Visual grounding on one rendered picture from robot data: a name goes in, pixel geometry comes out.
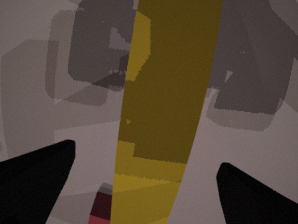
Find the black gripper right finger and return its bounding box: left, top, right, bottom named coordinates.
left=216, top=163, right=298, bottom=224

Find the yellow bar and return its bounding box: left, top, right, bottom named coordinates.
left=110, top=0, right=222, bottom=224

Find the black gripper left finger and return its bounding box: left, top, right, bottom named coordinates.
left=0, top=140, right=76, bottom=224

